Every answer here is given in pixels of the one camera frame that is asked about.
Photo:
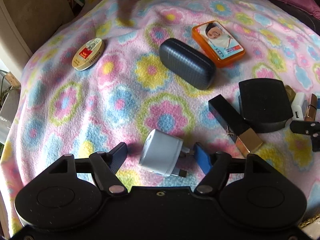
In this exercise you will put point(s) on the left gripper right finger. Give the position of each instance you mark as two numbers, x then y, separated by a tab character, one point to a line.
215	166

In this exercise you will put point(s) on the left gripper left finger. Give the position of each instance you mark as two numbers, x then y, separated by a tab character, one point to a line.
105	165

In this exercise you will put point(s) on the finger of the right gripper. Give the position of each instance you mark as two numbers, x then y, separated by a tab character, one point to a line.
310	128

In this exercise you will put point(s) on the gold lipstick tube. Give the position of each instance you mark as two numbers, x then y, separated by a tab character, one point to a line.
311	109

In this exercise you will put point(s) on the white gold cream tube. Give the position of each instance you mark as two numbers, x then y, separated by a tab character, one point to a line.
298	103

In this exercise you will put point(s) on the black gold lipstick box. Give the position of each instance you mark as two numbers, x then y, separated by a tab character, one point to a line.
244	137

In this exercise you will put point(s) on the black square compact case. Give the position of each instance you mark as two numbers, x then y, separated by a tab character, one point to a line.
264	104

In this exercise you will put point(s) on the white power adapter plug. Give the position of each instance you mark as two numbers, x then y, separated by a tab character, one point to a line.
160	154

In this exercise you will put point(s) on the dark blue glasses case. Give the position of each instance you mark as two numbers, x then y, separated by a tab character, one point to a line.
188	63

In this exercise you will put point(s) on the orange soap box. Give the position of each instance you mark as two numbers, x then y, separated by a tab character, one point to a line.
217	43

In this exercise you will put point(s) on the round cream tin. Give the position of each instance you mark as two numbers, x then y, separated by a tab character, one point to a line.
88	54

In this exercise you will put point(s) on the floral fleece blanket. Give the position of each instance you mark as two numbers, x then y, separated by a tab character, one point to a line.
128	92

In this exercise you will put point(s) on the beige sofa armrest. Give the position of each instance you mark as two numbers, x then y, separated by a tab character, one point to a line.
26	25

